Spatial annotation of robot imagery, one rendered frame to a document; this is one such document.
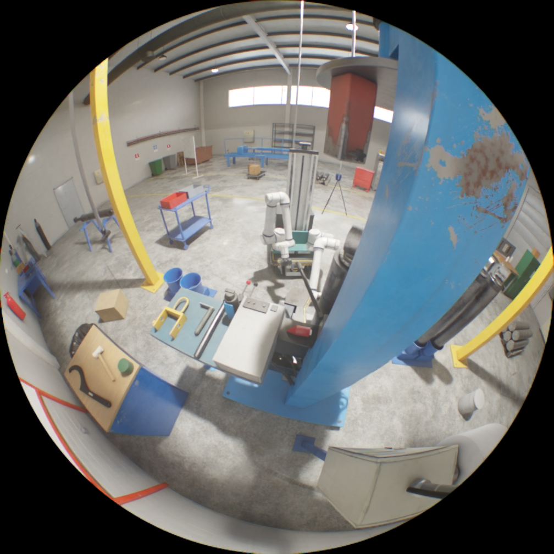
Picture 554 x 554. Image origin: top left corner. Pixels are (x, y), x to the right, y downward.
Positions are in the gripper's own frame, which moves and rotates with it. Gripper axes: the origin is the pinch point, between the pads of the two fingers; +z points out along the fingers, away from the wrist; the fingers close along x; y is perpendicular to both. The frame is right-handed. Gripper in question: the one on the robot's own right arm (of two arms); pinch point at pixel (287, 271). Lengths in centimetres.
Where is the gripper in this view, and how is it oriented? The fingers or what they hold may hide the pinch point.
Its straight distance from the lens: 216.6
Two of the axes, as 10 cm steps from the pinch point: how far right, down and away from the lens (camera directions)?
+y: -1.7, -3.7, 9.1
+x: -9.7, 2.1, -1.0
